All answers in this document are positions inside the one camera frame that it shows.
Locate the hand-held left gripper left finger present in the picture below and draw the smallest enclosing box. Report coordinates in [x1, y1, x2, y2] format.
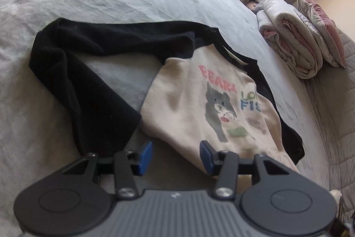
[55, 141, 153, 200]

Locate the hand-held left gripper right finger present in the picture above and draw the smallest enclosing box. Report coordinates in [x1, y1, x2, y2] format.
[200, 140, 298, 200]

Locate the cream and black printed sweatshirt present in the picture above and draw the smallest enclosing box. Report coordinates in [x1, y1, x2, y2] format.
[28, 18, 306, 173]

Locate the grey quilted headboard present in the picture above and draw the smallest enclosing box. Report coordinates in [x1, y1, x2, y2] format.
[302, 32, 355, 223]

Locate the folded grey and pink quilt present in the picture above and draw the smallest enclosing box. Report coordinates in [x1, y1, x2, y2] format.
[256, 0, 323, 79]

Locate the pink pillow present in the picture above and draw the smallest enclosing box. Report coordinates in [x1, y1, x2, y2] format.
[293, 0, 347, 68]

